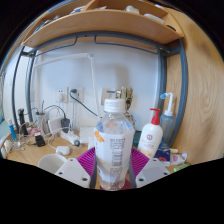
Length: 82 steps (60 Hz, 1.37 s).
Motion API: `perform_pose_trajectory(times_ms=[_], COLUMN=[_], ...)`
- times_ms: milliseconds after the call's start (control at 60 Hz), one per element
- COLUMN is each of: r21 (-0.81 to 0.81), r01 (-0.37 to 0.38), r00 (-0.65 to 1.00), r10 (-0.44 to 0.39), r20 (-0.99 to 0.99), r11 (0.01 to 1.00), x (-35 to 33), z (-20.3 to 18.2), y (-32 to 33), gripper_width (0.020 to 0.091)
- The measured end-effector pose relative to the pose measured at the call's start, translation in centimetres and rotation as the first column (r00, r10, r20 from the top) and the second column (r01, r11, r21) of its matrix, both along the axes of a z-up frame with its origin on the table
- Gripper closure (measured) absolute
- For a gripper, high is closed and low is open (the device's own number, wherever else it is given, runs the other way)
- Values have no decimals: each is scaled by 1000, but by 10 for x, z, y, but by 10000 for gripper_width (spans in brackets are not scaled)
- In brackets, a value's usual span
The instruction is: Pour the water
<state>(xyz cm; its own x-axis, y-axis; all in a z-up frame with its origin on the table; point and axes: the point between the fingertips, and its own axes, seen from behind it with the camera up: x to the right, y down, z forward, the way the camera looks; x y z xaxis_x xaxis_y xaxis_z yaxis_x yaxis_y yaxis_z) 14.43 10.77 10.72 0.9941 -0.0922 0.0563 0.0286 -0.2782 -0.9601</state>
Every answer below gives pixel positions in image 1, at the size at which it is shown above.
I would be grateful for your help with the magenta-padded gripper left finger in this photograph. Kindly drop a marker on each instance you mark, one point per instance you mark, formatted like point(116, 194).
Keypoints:
point(73, 171)

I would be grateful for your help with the small black block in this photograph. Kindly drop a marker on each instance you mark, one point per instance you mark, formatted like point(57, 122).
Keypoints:
point(40, 140)

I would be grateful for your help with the white earbuds case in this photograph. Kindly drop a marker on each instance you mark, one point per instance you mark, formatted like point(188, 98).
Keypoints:
point(63, 150)

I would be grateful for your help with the white desk lamp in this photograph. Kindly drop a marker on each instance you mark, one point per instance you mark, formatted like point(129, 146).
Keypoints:
point(93, 83)

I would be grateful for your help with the black charger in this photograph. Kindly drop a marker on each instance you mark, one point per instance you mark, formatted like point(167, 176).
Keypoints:
point(65, 124)

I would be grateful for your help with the dark green jar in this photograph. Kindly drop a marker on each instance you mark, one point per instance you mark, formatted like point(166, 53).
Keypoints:
point(136, 143)

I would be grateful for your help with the blue and white can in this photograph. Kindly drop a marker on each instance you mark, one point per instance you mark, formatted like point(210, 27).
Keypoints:
point(12, 130)

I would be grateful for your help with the wooden shelf unit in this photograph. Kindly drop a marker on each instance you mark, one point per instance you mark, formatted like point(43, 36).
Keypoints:
point(100, 23)

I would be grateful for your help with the clear plastic water bottle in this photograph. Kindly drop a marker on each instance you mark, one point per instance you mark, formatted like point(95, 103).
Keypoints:
point(113, 150)

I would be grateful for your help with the white wall box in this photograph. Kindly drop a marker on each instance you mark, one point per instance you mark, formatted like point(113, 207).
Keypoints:
point(107, 96)

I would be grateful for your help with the black electric shaver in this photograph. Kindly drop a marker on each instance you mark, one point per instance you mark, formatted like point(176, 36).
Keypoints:
point(22, 121)

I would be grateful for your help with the wrapped bread roll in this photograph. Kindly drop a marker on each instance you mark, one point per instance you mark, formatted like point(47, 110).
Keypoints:
point(8, 145)

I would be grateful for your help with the white power strip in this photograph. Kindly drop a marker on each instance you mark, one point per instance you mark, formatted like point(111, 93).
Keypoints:
point(70, 137)

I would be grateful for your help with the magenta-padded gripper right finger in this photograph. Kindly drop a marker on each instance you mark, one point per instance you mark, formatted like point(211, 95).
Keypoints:
point(151, 171)

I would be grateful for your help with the wooden robot figurine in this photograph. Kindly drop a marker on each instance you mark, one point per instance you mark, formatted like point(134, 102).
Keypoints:
point(126, 93)

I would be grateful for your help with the grey metal desk frame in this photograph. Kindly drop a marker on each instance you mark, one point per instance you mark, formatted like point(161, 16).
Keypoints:
point(181, 100)

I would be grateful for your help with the crumpled white tube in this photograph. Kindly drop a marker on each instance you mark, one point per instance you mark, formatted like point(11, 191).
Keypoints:
point(179, 158)

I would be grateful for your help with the white pump lotion bottle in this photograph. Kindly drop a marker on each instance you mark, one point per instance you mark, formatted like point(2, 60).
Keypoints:
point(150, 138)

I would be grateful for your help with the clear blue spray bottle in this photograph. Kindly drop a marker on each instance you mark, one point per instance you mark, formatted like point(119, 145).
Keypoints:
point(166, 126)

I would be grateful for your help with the small green sponge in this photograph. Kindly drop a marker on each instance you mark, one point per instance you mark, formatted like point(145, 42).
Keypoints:
point(181, 166)

